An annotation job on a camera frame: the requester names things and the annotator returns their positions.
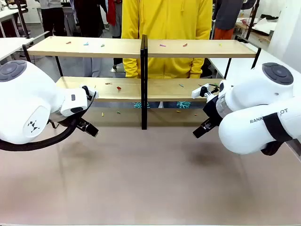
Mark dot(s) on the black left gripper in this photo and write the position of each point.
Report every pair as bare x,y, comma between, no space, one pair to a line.
75,120

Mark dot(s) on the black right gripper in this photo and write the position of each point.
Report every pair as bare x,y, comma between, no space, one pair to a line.
212,108

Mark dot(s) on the teal fluffy duster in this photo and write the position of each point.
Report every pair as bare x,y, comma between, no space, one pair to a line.
183,105

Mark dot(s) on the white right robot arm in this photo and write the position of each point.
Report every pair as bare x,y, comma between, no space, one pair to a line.
247,99

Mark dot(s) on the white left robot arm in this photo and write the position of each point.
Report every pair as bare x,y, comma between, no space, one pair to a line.
28,94

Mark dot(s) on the yellow-sleeved right forearm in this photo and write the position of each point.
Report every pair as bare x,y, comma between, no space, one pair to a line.
130,68

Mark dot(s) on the yellow-sleeved left forearm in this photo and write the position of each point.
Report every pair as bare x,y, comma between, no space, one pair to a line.
196,68

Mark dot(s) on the large white table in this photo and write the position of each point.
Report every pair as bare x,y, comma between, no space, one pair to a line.
235,66

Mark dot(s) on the blue paper scrap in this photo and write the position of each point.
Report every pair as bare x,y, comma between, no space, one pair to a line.
86,43

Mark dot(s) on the purple paper scrap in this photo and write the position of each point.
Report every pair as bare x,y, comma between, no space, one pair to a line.
162,45

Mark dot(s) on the bystander in dark clothes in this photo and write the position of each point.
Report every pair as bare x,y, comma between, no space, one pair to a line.
90,18

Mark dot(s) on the bystander in orange trousers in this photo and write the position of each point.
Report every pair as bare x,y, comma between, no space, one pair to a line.
225,21

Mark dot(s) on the white side table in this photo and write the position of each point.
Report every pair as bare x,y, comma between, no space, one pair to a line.
11,47

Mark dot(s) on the bystander in red jacket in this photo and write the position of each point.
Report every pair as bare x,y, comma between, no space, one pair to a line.
113,14

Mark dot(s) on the person in yellow hoodie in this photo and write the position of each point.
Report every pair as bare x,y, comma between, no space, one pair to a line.
164,18

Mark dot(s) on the wooden table with white paper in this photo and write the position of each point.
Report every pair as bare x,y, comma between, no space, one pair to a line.
258,26

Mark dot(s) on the black stand pole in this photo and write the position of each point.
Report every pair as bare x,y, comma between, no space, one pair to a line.
252,18

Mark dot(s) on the white desk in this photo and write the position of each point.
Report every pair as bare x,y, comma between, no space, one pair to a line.
9,16

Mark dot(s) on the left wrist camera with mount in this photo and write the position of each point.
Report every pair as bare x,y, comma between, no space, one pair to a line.
87,92

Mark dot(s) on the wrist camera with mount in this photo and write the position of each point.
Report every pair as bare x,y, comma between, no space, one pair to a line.
198,91
87,92

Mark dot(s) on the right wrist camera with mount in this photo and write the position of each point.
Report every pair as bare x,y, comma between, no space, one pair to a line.
198,91

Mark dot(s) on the wooden shelf unit black frame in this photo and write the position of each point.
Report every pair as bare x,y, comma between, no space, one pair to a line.
94,50
200,50

